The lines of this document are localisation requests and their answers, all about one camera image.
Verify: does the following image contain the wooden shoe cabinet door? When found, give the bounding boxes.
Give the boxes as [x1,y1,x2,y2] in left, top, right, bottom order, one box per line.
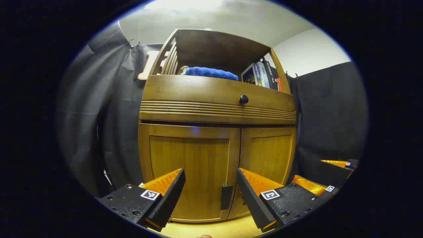
[138,123,241,223]
[227,127,296,220]

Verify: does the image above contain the wooden double-door shoe cabinet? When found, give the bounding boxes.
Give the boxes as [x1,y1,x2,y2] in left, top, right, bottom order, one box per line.
[138,28,297,223]

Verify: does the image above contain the blue cover book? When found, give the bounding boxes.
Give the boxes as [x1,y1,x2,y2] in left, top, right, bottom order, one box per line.
[241,63,263,86]

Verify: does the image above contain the blue towel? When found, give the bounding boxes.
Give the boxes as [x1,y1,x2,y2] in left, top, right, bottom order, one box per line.
[184,66,239,82]

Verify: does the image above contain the black door handle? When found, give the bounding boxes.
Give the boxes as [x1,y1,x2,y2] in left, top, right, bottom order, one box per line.
[220,184,234,211]

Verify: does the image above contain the black spine book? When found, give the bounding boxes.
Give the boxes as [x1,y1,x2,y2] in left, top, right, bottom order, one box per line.
[262,60,280,91]

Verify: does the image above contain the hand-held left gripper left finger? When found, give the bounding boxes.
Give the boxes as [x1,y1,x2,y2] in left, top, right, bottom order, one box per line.
[98,168,186,232]

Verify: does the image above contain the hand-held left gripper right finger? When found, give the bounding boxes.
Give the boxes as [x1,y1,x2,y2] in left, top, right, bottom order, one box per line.
[236,168,328,233]

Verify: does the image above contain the white spine book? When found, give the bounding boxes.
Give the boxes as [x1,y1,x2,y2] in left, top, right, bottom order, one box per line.
[255,61,271,88]

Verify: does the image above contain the wooden cabinet drawer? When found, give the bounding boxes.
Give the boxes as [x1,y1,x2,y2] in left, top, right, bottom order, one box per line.
[139,75,297,125]

